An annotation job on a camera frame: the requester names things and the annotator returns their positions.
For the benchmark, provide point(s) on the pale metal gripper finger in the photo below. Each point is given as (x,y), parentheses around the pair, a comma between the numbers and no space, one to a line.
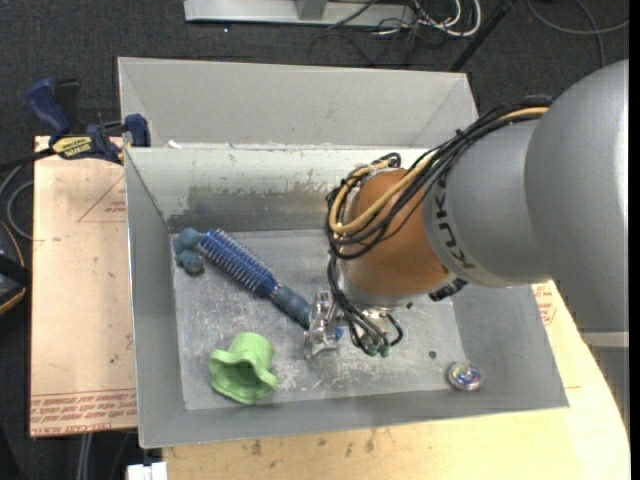
(322,307)
(320,342)

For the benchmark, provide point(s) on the grey metal bin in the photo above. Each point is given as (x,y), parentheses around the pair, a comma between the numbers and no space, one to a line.
(280,368)

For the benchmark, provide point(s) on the green soft cup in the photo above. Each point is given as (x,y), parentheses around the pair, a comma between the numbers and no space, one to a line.
(242,368)

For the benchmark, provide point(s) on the blue hairbrush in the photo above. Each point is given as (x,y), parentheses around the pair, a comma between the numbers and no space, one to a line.
(242,263)

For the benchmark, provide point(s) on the clear glass round thing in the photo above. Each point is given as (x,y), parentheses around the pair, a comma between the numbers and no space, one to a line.
(465,376)

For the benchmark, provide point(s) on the blue-grey toy animal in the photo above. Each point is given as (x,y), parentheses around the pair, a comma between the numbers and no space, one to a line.
(187,250)

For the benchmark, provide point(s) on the brown cardboard board, red print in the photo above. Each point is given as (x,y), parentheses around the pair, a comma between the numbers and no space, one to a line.
(82,278)

